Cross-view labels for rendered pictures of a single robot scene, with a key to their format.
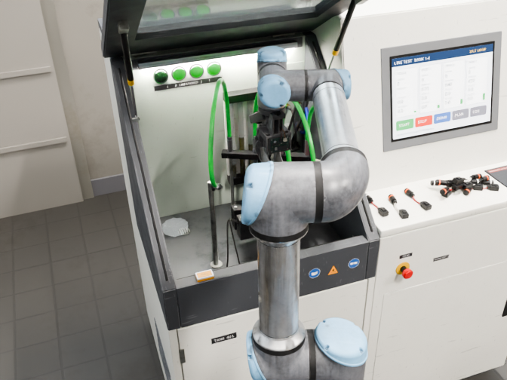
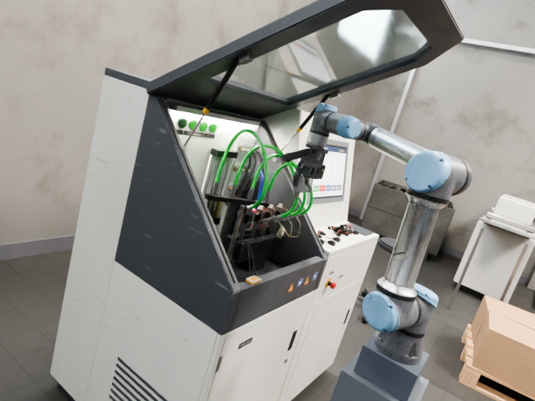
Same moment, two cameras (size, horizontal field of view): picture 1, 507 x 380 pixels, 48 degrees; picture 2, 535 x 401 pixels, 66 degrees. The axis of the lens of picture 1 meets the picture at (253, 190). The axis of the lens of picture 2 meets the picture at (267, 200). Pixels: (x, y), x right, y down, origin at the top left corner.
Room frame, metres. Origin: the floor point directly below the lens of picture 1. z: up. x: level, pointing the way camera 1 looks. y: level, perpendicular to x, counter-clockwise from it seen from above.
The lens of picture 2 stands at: (0.30, 1.04, 1.55)
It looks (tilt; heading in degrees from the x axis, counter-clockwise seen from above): 13 degrees down; 319
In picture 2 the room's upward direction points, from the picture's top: 16 degrees clockwise
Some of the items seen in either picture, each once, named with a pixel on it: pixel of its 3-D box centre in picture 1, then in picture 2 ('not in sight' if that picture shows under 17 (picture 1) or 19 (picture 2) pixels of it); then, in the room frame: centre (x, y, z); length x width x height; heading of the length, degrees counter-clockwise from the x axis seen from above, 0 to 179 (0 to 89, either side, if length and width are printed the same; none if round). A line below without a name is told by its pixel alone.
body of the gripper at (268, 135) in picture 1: (273, 127); (312, 161); (1.38, -0.06, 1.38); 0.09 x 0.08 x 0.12; 18
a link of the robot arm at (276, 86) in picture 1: (280, 86); (345, 126); (1.29, -0.07, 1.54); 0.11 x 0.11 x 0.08; 0
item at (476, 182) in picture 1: (465, 182); (343, 228); (1.67, -0.73, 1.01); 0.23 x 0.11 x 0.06; 108
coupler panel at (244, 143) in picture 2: (287, 105); (241, 169); (1.90, -0.13, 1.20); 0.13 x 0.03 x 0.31; 108
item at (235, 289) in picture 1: (275, 279); (279, 288); (1.35, -0.06, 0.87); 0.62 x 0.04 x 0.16; 108
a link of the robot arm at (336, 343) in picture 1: (336, 353); (413, 305); (0.88, -0.18, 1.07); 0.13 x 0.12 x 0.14; 90
